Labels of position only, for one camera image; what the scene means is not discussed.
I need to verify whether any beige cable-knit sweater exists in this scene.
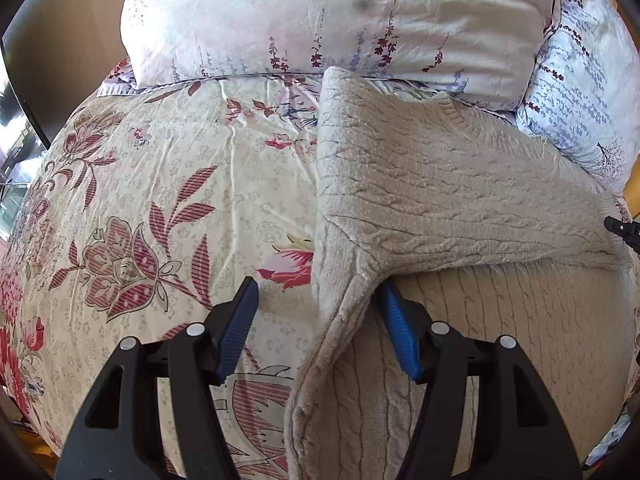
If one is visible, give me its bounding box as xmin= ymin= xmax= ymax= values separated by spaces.
xmin=284 ymin=68 xmax=639 ymax=479

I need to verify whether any blue floral pillow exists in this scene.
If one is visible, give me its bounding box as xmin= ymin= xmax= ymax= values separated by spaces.
xmin=515 ymin=0 xmax=639 ymax=193

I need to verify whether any cream floral bedspread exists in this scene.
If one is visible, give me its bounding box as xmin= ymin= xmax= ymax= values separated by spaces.
xmin=0 ymin=56 xmax=452 ymax=480

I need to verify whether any pink floral pillow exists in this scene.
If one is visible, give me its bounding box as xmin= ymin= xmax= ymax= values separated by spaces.
xmin=120 ymin=0 xmax=560 ymax=110

